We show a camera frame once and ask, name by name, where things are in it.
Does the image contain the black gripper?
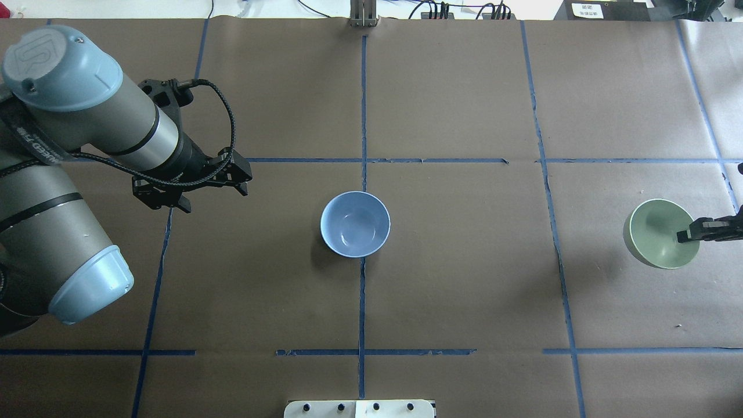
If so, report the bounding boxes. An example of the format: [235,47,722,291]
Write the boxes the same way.
[132,135,253,212]

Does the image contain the green bowl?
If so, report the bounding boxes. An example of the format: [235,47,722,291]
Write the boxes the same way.
[623,199,700,269]

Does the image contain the blue bowl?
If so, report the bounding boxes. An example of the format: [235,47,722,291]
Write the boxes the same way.
[319,191,392,258]

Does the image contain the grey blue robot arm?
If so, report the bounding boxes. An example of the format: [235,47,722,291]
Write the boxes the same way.
[1,26,253,337]

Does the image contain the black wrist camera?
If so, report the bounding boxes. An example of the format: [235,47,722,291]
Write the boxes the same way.
[138,79,196,124]

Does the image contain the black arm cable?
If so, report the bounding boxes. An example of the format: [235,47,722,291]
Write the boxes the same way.
[58,79,237,188]

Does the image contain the aluminium frame post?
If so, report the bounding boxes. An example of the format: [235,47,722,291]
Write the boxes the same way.
[349,0,378,27]

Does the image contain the white pedestal column base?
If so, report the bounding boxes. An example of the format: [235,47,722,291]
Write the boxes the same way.
[283,399,437,417]

